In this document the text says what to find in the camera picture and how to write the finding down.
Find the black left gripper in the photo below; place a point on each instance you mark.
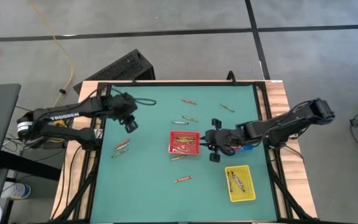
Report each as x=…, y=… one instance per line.
x=121, y=104

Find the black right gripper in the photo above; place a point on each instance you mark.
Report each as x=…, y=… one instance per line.
x=224, y=137

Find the red crayon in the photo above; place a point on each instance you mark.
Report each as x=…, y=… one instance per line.
x=122, y=143
x=188, y=101

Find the orange crayon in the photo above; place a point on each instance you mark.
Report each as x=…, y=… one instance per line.
x=183, y=179

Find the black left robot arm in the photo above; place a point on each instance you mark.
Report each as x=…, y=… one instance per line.
x=64, y=115

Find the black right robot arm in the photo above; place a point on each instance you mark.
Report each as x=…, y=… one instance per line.
x=284, y=121

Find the red plastic basket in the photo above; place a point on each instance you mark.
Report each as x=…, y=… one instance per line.
x=191, y=151

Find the blue plastic basket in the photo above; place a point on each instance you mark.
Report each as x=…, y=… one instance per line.
x=248, y=148

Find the pink crayon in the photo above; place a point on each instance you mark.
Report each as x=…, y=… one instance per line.
x=180, y=122

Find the black slatted crate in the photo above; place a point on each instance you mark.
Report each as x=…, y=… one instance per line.
x=120, y=68

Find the yellow plastic basket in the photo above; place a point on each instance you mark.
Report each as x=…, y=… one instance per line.
x=247, y=193

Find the black table-edge clamp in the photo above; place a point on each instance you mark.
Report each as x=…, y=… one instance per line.
x=232, y=76

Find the white blue container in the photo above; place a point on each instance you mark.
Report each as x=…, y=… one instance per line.
x=17, y=190

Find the black table frame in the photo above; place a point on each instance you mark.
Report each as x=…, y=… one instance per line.
x=182, y=83

